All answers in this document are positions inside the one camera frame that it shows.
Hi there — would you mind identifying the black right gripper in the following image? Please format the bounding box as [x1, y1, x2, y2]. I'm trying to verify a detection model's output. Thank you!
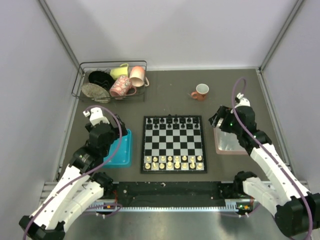
[208, 105, 243, 136]

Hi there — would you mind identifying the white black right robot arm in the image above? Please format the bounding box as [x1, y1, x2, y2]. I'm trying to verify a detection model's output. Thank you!
[209, 105, 320, 238]

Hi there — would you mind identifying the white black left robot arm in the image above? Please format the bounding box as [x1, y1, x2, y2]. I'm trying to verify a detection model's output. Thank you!
[19, 107, 128, 240]

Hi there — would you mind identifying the black chess pieces row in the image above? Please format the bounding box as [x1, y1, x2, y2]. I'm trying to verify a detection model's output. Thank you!
[143, 114, 202, 130]

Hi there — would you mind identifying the black white chess board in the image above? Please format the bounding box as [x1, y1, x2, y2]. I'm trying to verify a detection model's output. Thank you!
[140, 119, 208, 174]

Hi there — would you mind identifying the pink metal tray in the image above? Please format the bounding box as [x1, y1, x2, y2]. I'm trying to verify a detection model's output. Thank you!
[213, 128, 247, 155]

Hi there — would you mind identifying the blue plastic tray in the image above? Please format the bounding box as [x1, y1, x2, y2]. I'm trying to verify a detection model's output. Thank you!
[103, 128, 133, 168]

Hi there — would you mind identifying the orange ceramic mug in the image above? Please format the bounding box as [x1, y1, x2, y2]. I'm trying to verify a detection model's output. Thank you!
[190, 83, 210, 101]

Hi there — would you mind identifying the speckled grey plate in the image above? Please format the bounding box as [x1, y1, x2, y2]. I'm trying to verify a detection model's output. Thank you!
[81, 83, 111, 103]

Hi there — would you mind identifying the pink floral ceramic mug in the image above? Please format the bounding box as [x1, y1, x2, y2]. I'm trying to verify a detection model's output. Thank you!
[109, 75, 137, 100]

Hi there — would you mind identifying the black scalloped bowl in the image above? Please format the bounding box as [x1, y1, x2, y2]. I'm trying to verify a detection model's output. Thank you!
[88, 70, 115, 91]

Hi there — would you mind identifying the yellow ceramic mug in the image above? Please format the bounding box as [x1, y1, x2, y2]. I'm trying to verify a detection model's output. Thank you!
[110, 63, 130, 80]

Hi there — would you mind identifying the pink white ceramic mug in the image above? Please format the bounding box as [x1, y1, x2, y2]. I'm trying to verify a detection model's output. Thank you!
[129, 66, 150, 88]

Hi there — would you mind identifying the white queen piece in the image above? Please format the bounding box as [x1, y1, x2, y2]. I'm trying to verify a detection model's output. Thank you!
[166, 161, 173, 170]

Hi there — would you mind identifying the white king piece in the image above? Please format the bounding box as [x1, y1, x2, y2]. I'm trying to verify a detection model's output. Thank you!
[174, 161, 181, 169]

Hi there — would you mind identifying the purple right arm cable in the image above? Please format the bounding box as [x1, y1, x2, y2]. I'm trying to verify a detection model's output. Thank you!
[231, 77, 314, 240]

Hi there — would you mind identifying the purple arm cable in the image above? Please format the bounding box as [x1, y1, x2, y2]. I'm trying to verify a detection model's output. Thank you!
[231, 77, 314, 240]
[22, 105, 123, 240]

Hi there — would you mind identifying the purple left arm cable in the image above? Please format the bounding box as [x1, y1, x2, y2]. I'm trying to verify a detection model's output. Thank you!
[22, 105, 123, 240]

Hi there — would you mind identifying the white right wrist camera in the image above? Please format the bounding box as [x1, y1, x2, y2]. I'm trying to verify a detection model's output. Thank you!
[235, 92, 251, 108]

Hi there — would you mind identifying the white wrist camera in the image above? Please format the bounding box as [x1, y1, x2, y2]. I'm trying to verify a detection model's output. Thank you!
[83, 107, 110, 126]
[235, 92, 251, 108]

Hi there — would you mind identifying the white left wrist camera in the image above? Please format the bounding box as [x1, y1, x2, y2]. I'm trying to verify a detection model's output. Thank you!
[83, 107, 110, 126]

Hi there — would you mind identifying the black wire dish rack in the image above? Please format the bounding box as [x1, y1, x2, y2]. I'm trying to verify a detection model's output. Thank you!
[71, 60, 148, 103]

